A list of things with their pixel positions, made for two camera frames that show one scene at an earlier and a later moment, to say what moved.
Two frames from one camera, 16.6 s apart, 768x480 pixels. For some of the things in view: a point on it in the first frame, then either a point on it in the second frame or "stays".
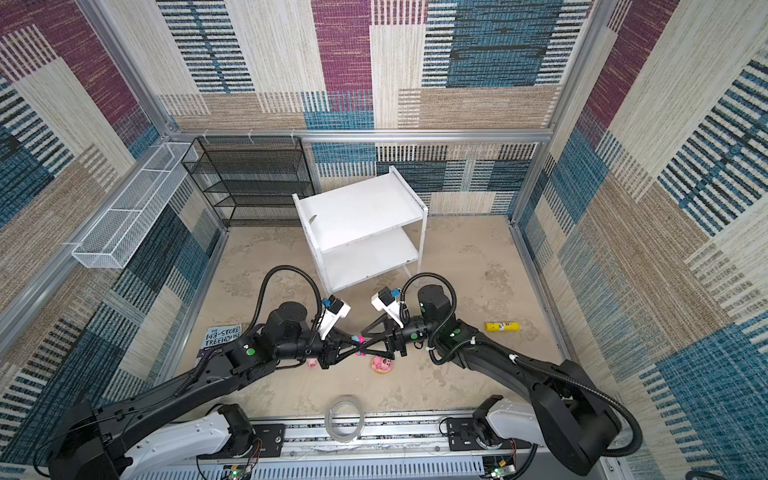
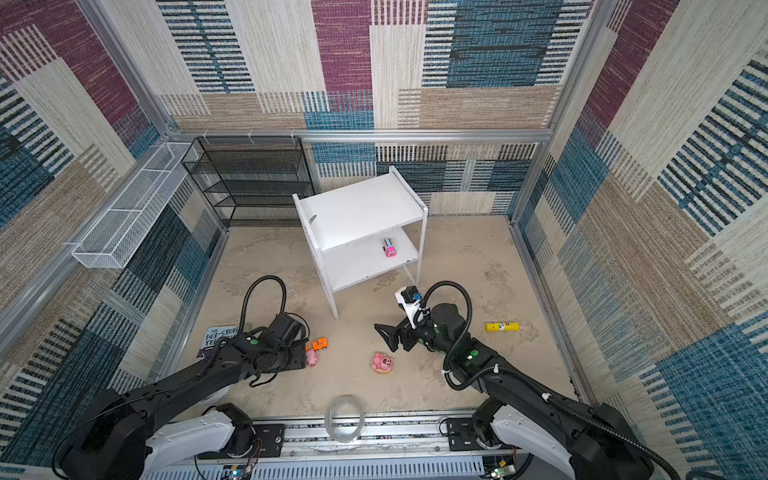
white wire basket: [114, 236] stays
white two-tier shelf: [362, 227] stays
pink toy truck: [361, 340] -> [389, 249]
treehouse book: [220, 334] stays
